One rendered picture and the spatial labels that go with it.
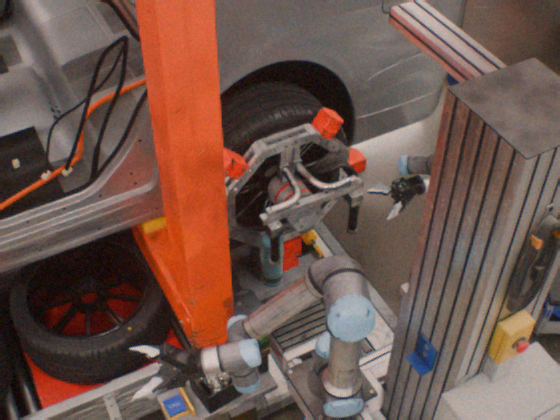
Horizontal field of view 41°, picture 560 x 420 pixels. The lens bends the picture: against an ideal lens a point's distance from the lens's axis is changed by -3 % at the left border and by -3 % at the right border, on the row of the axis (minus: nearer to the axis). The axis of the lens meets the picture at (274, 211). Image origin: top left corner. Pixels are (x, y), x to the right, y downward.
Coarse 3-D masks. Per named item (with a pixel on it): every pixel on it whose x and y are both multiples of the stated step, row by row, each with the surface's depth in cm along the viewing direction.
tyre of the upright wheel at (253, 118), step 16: (240, 96) 293; (256, 96) 291; (272, 96) 291; (288, 96) 293; (304, 96) 299; (224, 112) 290; (240, 112) 287; (256, 112) 285; (272, 112) 284; (288, 112) 285; (304, 112) 289; (224, 128) 287; (240, 128) 283; (256, 128) 282; (272, 128) 285; (288, 128) 290; (224, 144) 283; (240, 144) 283
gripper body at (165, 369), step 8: (200, 352) 204; (160, 360) 204; (200, 360) 202; (160, 368) 202; (168, 368) 202; (176, 368) 202; (200, 368) 202; (176, 376) 201; (184, 376) 206; (192, 376) 207; (200, 376) 208; (184, 384) 206
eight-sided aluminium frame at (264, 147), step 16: (304, 128) 287; (256, 144) 281; (272, 144) 281; (288, 144) 283; (320, 144) 291; (336, 144) 296; (256, 160) 280; (336, 176) 315; (288, 224) 322; (240, 240) 306; (256, 240) 311
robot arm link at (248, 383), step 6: (252, 372) 208; (234, 378) 209; (240, 378) 207; (246, 378) 208; (252, 378) 209; (258, 378) 213; (234, 384) 212; (240, 384) 210; (246, 384) 210; (252, 384) 211; (258, 384) 214; (240, 390) 213; (246, 390) 212; (252, 390) 213
